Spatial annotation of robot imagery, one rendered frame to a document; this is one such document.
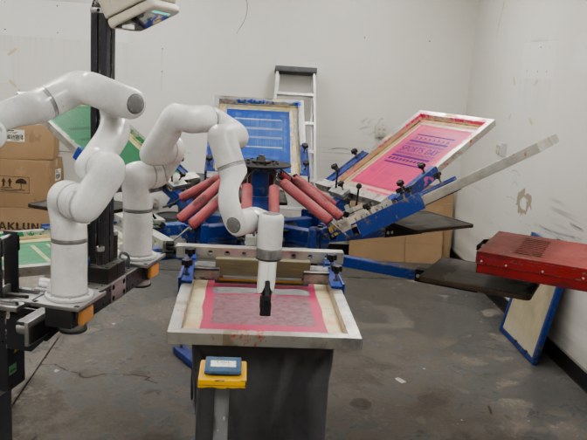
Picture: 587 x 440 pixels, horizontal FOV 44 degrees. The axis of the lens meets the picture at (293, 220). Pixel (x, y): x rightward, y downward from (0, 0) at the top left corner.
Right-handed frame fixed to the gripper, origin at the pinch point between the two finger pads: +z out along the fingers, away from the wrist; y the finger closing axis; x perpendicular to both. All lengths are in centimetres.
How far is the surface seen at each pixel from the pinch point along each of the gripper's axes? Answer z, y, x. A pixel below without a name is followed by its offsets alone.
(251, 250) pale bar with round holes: 4, -80, -4
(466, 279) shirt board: 12, -79, 86
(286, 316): 11.8, -24.5, 8.6
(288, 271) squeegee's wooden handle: 5, -56, 10
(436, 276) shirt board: 12, -83, 75
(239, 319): 12.0, -20.3, -7.2
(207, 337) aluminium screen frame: 9.7, 2.3, -16.6
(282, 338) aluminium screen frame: 8.9, 2.2, 5.8
